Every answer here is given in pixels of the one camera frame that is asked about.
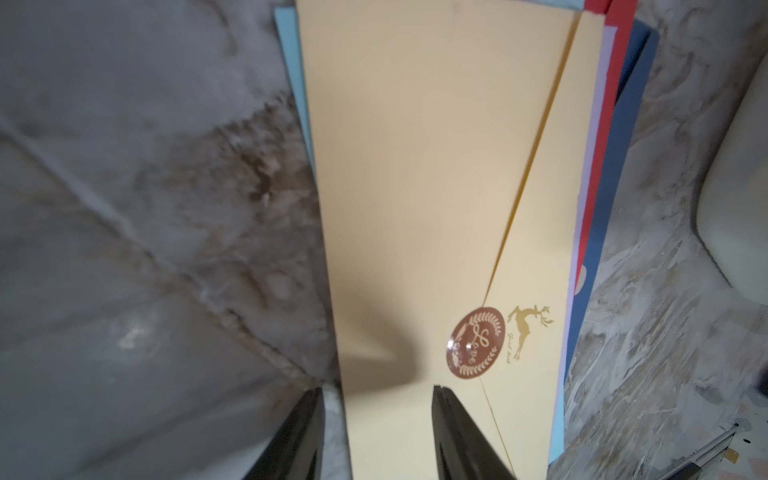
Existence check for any red envelope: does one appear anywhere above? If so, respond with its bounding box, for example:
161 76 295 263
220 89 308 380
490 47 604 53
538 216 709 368
577 0 638 292

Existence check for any tan envelope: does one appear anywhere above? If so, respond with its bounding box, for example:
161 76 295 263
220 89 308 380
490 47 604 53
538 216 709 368
296 1 605 479

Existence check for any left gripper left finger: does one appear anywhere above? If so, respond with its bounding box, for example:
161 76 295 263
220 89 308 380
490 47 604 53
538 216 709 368
243 387 325 480

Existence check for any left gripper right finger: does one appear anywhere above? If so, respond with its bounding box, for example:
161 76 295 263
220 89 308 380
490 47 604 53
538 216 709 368
431 385 515 480

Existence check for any white storage box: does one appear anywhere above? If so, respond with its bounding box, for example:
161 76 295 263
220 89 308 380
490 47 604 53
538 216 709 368
696 59 767 305

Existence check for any purple envelope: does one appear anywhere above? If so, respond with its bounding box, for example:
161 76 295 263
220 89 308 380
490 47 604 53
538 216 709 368
559 26 617 390

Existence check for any light blue envelope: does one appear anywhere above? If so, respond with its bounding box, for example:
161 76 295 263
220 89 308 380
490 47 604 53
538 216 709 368
273 7 568 465

